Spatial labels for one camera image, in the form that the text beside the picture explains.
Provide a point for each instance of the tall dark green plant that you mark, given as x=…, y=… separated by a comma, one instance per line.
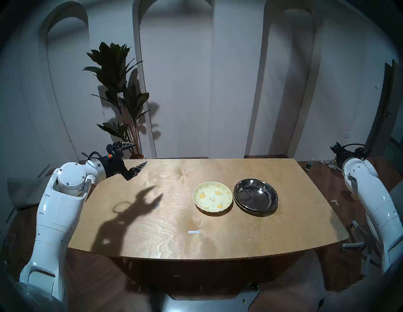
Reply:
x=113, y=69

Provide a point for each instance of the white swivel chair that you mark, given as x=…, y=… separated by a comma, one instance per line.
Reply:
x=355, y=245

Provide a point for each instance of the white round plant pot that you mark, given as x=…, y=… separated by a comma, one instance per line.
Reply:
x=138, y=156

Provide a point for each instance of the steel bowl with cartoon print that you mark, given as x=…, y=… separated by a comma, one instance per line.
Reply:
x=256, y=195

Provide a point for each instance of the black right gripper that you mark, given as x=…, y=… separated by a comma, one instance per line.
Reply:
x=343, y=154

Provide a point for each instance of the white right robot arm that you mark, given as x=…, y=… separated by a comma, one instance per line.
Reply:
x=377, y=204

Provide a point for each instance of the small green bottle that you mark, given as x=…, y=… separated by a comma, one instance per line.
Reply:
x=309, y=165

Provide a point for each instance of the rolled grey mat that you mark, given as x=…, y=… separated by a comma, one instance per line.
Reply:
x=22, y=192

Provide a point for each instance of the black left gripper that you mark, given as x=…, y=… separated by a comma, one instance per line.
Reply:
x=114, y=166

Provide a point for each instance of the silver robot base frame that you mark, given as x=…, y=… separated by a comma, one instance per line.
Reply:
x=204, y=305

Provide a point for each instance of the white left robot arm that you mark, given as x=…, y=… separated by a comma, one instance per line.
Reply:
x=59, y=214

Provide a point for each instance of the dark wooden door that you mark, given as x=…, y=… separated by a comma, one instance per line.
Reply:
x=382, y=119

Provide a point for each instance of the yellow floral ceramic plate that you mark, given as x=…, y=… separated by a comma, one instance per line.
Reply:
x=212, y=196

